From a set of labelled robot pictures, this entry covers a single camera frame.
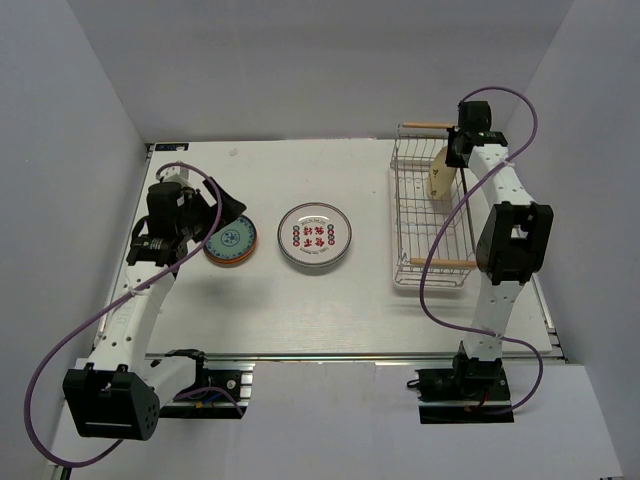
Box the metal wire dish rack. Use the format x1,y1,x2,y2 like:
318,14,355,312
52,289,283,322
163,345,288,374
389,122,475,290

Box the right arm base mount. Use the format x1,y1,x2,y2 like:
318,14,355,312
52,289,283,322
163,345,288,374
406,368,514,425

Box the white drip tray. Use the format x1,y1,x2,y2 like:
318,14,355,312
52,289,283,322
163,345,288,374
389,169,475,290

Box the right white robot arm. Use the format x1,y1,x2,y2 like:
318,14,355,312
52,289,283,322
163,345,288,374
446,101,554,399

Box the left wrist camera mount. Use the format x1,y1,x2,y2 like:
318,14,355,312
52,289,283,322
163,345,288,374
157,166,191,187

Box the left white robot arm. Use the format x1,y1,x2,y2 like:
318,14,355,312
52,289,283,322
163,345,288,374
63,175,246,440

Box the cream floral plate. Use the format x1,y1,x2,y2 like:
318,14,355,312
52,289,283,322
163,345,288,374
426,146,457,200

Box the orange plastic plate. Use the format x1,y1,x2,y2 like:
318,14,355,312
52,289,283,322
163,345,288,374
204,235,257,265

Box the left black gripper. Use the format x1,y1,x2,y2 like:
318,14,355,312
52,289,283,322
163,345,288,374
177,178,246,243

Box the blue floral plate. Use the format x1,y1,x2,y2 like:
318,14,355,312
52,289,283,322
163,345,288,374
204,215,257,264

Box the white plate red characters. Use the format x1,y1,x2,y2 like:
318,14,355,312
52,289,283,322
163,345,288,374
277,202,353,268

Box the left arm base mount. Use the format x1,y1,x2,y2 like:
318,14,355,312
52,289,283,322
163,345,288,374
143,349,253,420

